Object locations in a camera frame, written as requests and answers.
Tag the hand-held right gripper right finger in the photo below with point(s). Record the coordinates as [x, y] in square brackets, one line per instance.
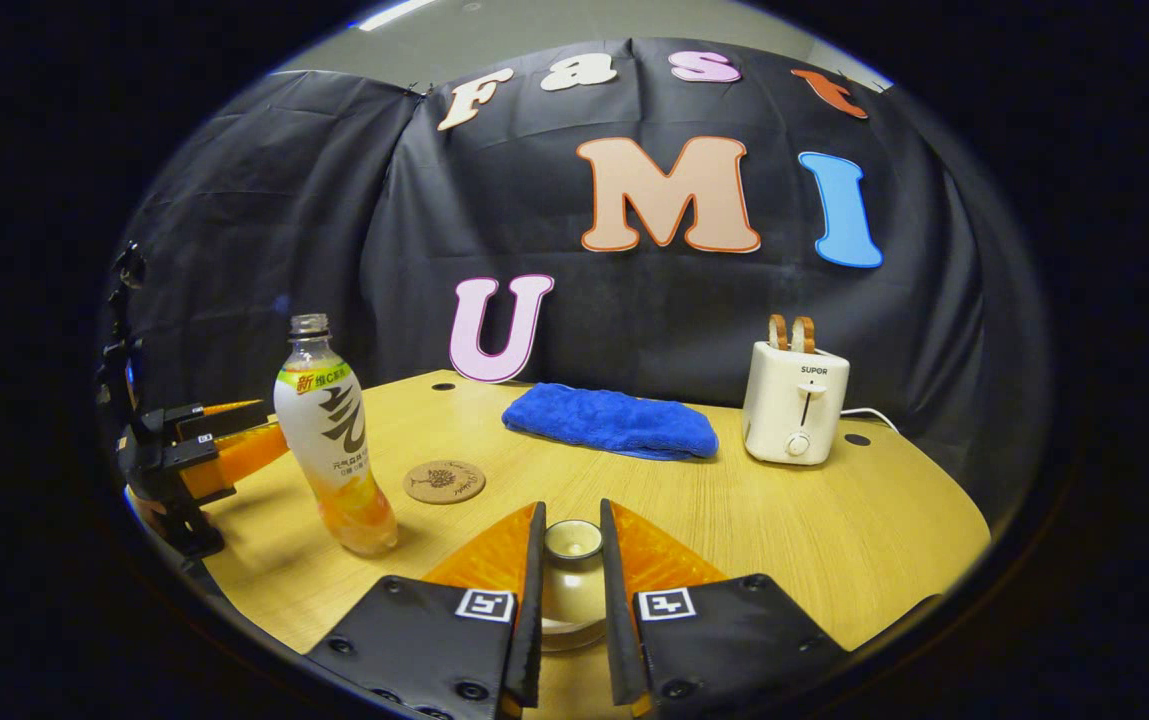
[616, 620]

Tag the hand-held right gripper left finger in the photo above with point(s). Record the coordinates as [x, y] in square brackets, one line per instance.
[532, 620]

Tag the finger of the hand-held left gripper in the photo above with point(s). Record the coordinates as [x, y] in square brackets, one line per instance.
[224, 422]
[174, 460]

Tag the white teacup lid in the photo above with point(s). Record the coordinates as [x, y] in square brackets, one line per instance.
[572, 570]

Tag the clear water bottle white label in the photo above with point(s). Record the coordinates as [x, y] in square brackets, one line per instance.
[329, 430]

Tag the round cork coaster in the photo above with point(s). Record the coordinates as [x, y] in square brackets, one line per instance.
[444, 482]

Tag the white saucer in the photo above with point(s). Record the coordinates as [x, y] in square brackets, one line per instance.
[572, 642]

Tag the blue towel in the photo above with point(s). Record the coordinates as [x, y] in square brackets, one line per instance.
[609, 420]

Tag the black backdrop cloth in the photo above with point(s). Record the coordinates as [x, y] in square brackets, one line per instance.
[334, 200]

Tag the cream toaster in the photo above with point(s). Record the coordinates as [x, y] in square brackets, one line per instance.
[794, 405]

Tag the bread slice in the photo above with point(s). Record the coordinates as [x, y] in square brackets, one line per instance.
[804, 335]
[779, 332]

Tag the ceiling light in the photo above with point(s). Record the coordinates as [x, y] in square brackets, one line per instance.
[399, 12]

